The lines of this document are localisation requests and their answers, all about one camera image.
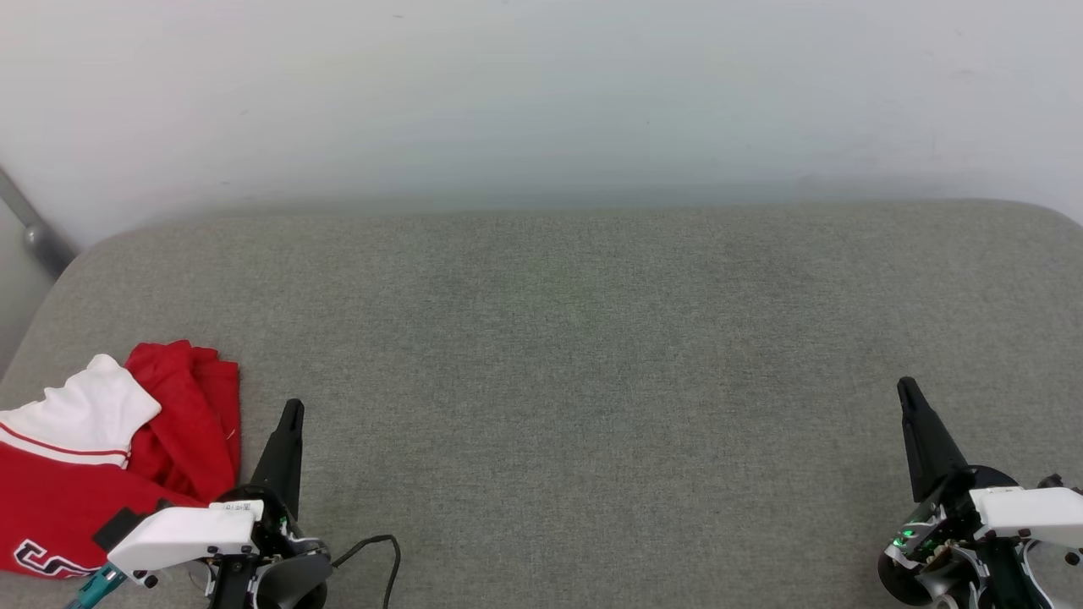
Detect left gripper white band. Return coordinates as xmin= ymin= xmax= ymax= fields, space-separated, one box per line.
xmin=107 ymin=399 xmax=333 ymax=609

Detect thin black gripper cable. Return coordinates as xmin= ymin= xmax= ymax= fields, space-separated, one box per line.
xmin=330 ymin=535 xmax=402 ymax=609

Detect teal cable connector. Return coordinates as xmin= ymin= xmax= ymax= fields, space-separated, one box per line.
xmin=66 ymin=565 xmax=128 ymax=609

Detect red and white sports jersey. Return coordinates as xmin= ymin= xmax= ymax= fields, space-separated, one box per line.
xmin=0 ymin=341 xmax=242 ymax=580

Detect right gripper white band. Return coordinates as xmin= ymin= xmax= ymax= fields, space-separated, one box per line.
xmin=897 ymin=377 xmax=1083 ymax=561

